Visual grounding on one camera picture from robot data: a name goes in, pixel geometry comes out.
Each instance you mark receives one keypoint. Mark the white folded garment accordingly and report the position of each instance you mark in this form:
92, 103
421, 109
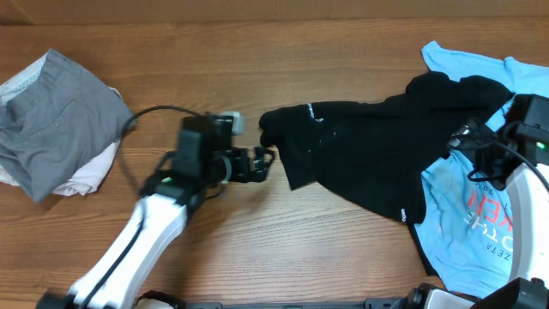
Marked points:
88, 173

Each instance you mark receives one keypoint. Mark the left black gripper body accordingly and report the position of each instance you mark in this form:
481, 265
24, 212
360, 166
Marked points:
234, 172

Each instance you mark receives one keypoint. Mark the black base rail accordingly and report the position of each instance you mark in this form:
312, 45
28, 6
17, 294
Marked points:
418, 298

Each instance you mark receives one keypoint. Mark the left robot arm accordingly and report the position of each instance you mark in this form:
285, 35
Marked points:
204, 158

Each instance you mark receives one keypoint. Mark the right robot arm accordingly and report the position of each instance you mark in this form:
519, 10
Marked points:
515, 158

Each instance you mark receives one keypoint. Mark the light blue printed t-shirt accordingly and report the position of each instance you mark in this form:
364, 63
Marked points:
466, 238

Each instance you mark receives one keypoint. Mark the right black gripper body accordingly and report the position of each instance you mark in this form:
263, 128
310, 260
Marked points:
484, 165

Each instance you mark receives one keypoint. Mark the black t-shirt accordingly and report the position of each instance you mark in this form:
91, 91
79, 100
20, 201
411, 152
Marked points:
392, 157

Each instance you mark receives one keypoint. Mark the grey folded shorts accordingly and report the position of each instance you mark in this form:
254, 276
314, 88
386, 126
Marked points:
56, 124

